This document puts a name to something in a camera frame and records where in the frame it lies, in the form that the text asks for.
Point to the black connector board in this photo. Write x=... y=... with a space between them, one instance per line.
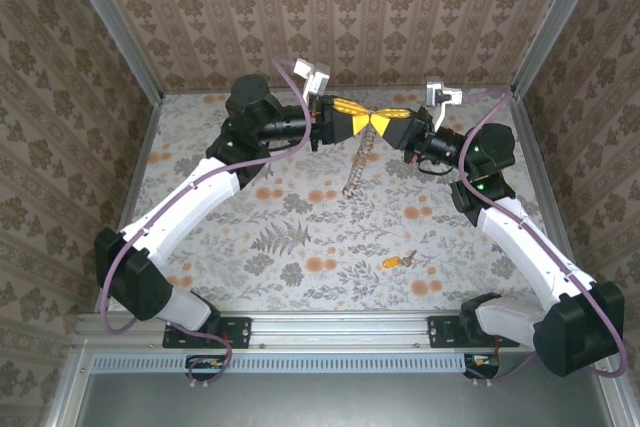
x=205 y=369
x=487 y=369

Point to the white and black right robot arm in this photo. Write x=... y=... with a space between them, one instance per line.
x=530 y=247

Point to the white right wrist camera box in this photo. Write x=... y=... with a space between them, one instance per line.
x=440 y=94

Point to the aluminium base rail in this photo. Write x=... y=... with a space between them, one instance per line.
x=340 y=329

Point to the aluminium frame post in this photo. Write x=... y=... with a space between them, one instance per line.
x=115 y=22
x=555 y=22

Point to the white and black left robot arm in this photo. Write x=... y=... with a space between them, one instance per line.
x=175 y=212

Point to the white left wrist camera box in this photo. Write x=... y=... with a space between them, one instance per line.
x=317 y=79

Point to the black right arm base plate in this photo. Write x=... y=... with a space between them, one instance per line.
x=442 y=332

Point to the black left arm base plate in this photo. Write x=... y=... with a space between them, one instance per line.
x=235 y=332

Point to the key with yellow tag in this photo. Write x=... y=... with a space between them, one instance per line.
x=391 y=263

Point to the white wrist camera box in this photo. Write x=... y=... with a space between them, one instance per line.
x=317 y=79
x=440 y=94

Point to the grey metal sheet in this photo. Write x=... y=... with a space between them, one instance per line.
x=340 y=402

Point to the aluminium table side rail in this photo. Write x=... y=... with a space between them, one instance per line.
x=145 y=157
x=529 y=147

